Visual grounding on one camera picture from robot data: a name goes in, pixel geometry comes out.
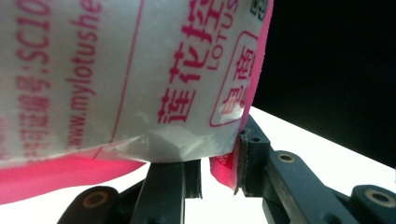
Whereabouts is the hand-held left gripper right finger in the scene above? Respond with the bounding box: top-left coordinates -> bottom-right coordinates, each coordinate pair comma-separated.
234,115 -> 359,224

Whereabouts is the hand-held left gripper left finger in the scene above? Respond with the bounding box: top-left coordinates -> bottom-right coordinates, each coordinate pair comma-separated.
130,159 -> 204,224

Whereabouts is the pink and white plastic bag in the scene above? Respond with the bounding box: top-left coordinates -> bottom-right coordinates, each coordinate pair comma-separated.
0,0 -> 276,206

